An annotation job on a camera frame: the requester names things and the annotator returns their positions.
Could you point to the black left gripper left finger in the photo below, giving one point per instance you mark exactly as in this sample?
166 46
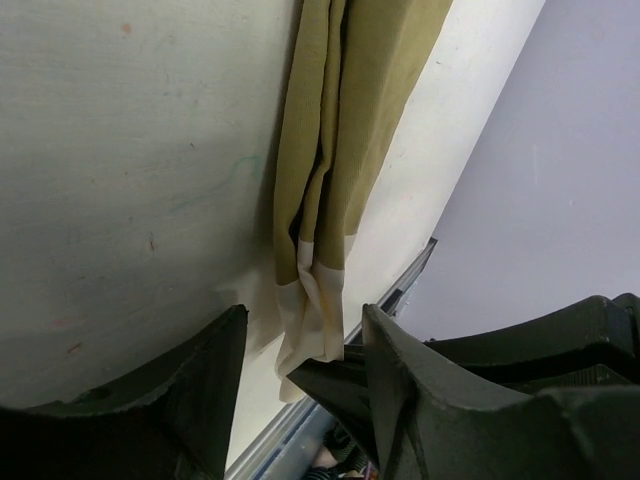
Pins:
168 419

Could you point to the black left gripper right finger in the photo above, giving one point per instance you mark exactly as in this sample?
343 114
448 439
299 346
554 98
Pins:
436 420

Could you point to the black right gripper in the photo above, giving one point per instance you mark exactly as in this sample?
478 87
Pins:
592 344

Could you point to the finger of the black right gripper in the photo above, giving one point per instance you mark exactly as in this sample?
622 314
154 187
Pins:
341 388

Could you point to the olive and cream underwear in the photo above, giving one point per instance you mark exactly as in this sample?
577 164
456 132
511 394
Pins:
354 66

